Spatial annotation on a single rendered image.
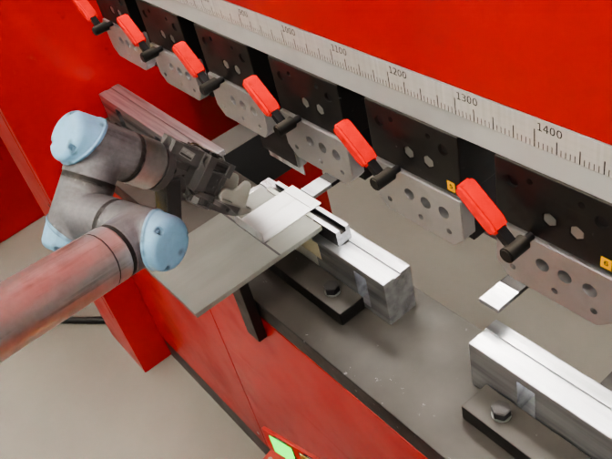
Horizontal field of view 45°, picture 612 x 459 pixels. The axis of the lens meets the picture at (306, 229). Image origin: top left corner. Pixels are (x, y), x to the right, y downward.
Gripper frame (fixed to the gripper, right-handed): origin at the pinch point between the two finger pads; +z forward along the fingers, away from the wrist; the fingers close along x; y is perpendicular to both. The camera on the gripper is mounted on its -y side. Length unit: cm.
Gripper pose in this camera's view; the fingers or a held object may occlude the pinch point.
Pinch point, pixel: (242, 211)
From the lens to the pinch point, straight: 126.4
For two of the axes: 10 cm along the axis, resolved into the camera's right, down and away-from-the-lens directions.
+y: 4.5, -8.8, -1.2
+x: -6.2, -4.1, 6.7
